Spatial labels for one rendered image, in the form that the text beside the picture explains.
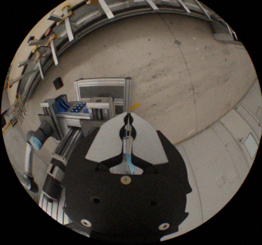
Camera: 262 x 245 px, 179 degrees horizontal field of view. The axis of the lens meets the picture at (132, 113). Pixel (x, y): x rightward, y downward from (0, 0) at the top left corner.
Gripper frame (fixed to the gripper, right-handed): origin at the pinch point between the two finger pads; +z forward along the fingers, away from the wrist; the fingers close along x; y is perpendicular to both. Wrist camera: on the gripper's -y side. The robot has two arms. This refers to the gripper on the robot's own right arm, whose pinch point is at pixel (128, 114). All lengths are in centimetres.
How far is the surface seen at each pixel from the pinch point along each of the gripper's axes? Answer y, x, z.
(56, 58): -18, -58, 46
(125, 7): -66, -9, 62
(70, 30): -33, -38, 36
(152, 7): -47, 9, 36
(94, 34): -63, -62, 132
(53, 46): -31, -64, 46
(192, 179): 154, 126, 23
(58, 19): -48, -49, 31
